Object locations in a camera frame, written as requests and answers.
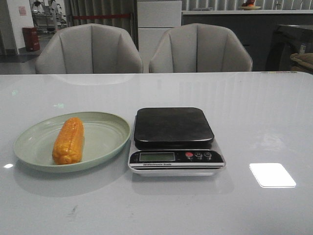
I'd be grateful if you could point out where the grey chair on right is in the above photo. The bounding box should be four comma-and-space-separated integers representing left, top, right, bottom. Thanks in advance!
149, 23, 253, 73

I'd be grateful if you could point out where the black appliance at right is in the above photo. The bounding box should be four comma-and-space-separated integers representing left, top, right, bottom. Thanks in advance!
266, 24, 313, 71

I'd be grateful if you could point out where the grey chair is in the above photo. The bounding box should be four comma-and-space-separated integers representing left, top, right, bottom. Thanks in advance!
149, 23, 253, 73
35, 23, 143, 74

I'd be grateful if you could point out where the white refrigerator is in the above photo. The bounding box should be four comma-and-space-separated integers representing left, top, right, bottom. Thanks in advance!
137, 0, 182, 62

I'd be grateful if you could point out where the dark grey counter cabinet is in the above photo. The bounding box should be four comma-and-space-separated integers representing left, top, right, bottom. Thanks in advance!
182, 10, 313, 71

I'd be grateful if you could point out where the red waste bin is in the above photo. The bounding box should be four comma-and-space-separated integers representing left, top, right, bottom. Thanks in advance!
22, 26, 40, 51

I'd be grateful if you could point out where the black silver kitchen scale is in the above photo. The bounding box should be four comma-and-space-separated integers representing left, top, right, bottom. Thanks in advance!
128, 107, 226, 176

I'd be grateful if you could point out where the fruit bowl on counter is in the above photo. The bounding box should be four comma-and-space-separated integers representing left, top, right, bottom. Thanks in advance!
239, 0, 261, 10

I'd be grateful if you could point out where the orange corn cob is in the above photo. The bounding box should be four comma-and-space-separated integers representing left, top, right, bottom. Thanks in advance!
52, 117, 84, 165

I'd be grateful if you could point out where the red barrier tape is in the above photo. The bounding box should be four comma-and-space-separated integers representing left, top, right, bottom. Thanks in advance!
72, 14, 131, 20

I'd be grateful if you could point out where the beige cushion at right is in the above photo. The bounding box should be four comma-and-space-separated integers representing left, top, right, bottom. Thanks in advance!
290, 53, 313, 74

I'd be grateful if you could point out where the grey chair on left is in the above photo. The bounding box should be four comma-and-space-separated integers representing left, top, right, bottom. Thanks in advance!
35, 23, 143, 74

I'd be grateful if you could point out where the green oval plate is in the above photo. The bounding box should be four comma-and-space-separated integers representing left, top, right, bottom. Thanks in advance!
13, 112, 131, 173

